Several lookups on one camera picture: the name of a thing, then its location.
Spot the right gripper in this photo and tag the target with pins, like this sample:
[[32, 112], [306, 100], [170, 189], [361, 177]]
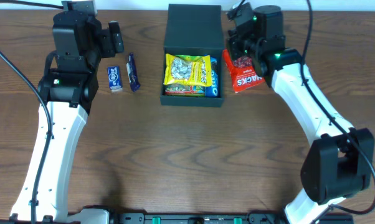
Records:
[[234, 45]]

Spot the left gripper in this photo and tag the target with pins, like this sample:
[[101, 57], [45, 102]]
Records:
[[115, 37]]

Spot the red Hacks candy bag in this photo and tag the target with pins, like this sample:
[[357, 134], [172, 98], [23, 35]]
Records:
[[241, 72]]

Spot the yellow Hacks candy bag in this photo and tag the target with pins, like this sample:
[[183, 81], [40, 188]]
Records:
[[188, 70]]

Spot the blue Oreo cookie pack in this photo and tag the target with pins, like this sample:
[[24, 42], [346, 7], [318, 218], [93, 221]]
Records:
[[213, 90]]

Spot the green gummy candy bag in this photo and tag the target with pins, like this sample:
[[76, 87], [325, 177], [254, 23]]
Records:
[[184, 90]]

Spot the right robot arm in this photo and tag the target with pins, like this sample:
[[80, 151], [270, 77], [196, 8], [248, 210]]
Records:
[[339, 163]]

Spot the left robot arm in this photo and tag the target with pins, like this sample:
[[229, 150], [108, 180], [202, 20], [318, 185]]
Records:
[[65, 92]]

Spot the blue Eclipse mint box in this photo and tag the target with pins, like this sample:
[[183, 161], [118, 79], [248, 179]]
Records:
[[114, 78]]

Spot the dark green open box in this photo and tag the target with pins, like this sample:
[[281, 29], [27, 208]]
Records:
[[195, 30]]

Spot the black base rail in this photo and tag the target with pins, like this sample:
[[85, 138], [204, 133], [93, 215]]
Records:
[[206, 218]]

